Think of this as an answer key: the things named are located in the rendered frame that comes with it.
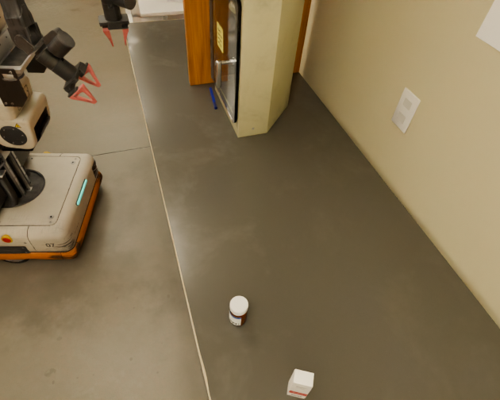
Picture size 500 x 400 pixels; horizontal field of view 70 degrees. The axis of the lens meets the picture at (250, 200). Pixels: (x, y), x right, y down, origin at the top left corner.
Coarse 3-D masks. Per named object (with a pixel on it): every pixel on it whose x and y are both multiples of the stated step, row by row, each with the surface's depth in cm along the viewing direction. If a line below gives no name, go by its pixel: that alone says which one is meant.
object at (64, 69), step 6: (60, 60) 114; (66, 60) 116; (60, 66) 114; (66, 66) 115; (72, 66) 117; (78, 66) 119; (54, 72) 115; (60, 72) 115; (66, 72) 115; (72, 72) 116; (78, 72) 117; (66, 78) 117; (72, 78) 116; (78, 78) 117; (66, 84) 118; (66, 90) 118
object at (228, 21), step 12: (216, 0) 114; (228, 0) 102; (216, 12) 117; (228, 12) 104; (216, 24) 120; (228, 24) 106; (216, 36) 123; (228, 36) 109; (216, 48) 126; (228, 48) 112; (228, 72) 117; (228, 84) 120; (228, 96) 124; (228, 108) 127
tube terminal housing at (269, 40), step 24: (240, 0) 95; (264, 0) 95; (288, 0) 100; (264, 24) 100; (288, 24) 108; (240, 48) 104; (264, 48) 105; (288, 48) 116; (240, 72) 109; (264, 72) 111; (288, 72) 126; (240, 96) 115; (264, 96) 118; (288, 96) 138; (240, 120) 122; (264, 120) 125
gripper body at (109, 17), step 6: (102, 6) 124; (108, 6) 123; (114, 6) 124; (108, 12) 125; (114, 12) 125; (120, 12) 127; (102, 18) 128; (108, 18) 126; (114, 18) 126; (120, 18) 128; (126, 18) 129; (102, 24) 126
